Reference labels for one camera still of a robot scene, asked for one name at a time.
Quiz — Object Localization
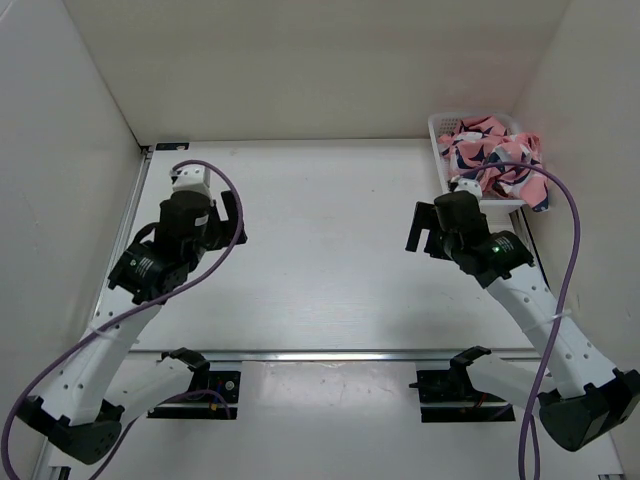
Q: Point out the pink shark print shorts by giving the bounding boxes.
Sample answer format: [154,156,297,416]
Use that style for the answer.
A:
[432,114,549,213]

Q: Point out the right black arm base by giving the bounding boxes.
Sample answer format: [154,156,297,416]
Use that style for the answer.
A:
[409,346,515,424]

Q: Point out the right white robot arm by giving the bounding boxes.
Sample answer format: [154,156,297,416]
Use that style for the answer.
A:
[406,191,639,452]

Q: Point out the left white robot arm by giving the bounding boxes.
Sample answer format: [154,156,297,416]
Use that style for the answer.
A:
[9,189,247,465]

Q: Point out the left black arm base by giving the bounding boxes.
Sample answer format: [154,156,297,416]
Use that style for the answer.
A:
[147,348,241,421]

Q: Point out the white plastic basket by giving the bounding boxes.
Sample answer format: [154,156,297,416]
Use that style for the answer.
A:
[427,110,532,210]

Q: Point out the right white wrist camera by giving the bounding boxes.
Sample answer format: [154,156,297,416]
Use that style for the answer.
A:
[448,176,483,200]

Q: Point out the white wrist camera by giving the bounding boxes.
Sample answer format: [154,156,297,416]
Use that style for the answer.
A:
[448,176,483,200]
[170,165,212,201]

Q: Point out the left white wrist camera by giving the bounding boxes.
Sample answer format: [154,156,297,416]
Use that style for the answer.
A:
[170,165,212,201]

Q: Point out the black corner bracket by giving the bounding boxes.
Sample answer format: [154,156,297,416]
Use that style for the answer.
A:
[155,142,190,151]

